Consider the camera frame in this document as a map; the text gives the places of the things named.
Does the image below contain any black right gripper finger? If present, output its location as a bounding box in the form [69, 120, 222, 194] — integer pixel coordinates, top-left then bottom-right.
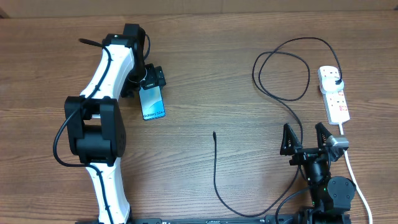
[315, 123, 332, 148]
[280, 123, 302, 156]

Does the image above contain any black USB charging cable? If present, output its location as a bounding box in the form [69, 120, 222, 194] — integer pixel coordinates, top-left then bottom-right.
[212, 37, 345, 218]

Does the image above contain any white power strip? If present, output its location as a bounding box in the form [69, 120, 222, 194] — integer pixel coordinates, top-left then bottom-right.
[318, 66, 350, 125]

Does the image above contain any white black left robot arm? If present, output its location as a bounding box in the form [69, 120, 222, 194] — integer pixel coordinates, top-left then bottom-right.
[53, 24, 166, 223]

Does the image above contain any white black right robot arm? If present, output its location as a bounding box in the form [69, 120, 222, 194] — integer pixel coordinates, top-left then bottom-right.
[274, 123, 356, 224]

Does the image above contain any white power strip cord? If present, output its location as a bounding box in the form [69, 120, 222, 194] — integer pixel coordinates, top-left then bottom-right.
[338, 123, 373, 224]

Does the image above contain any white charger plug adapter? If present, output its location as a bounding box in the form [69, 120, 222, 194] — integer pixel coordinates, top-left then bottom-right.
[320, 76, 345, 94]

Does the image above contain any Samsung Galaxy S24+ smartphone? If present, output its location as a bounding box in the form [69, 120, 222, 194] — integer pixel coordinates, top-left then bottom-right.
[139, 86, 165, 121]

